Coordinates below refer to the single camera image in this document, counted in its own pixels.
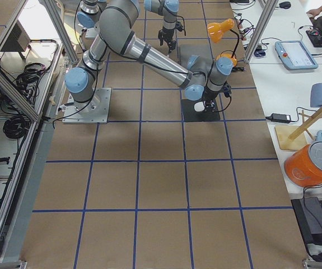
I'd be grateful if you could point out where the white computer mouse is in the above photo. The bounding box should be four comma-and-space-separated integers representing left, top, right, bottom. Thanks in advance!
194, 102, 205, 112

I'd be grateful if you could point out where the black power adapter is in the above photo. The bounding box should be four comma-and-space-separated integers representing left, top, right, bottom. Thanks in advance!
266, 113, 291, 124

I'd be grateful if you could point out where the orange bucket grey lid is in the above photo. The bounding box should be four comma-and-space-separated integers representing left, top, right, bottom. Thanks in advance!
284, 141, 322, 187

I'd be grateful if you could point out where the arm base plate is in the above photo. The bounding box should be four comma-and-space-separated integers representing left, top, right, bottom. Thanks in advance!
62, 87, 112, 124

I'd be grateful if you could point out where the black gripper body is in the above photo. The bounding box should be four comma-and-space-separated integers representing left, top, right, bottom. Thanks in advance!
158, 27, 175, 43
202, 89, 220, 104

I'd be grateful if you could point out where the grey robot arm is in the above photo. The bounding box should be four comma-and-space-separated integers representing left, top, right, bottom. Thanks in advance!
143, 0, 186, 54
65, 1, 234, 123

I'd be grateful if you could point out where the orange desk lamp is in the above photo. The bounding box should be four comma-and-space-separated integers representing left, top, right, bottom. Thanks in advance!
207, 18, 240, 67

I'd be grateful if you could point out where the black mousepad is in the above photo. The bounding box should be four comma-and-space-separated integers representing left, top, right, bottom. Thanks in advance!
181, 99, 220, 122

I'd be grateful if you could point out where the aluminium frame post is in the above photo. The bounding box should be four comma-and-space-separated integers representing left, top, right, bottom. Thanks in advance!
244, 0, 278, 63

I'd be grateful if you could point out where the wooden stand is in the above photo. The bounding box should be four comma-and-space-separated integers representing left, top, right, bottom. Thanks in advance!
275, 106, 322, 151

